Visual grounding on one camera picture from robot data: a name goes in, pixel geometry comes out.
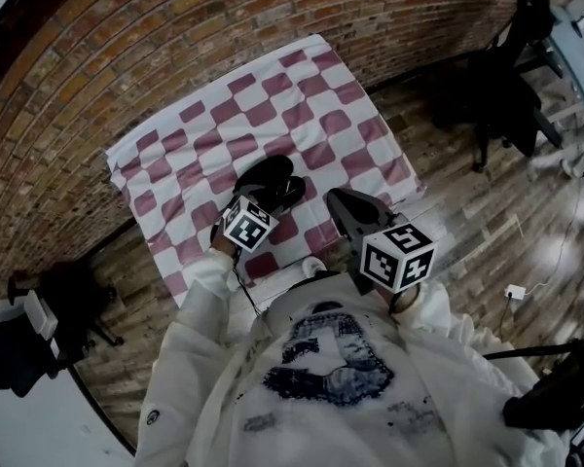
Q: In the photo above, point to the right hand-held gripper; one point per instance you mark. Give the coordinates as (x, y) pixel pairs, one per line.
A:
(399, 258)

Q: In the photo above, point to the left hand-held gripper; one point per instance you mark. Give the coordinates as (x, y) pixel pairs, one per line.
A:
(249, 226)

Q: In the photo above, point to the black glasses case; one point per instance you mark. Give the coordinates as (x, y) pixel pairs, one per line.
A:
(272, 173)

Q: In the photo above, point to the person's left forearm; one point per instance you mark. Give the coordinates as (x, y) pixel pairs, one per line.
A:
(202, 280)

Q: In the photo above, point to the person's right forearm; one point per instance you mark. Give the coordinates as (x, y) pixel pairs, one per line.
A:
(426, 314)

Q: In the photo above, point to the person's white shoe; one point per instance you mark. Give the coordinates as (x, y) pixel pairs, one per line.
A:
(314, 265)

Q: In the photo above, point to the pink white checkered tablecloth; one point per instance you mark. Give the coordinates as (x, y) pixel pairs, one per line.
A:
(272, 115)

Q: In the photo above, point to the white power adapter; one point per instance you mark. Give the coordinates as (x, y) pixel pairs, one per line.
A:
(516, 292)

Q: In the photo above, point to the person's white printed sweatshirt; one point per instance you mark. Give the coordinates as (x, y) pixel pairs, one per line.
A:
(321, 406)

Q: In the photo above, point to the black office chair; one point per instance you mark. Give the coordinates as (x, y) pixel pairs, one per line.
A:
(39, 329)
(506, 95)

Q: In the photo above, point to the white desk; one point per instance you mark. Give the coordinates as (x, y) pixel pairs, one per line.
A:
(576, 51)

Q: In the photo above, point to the white table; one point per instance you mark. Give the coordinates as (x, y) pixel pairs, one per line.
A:
(34, 421)

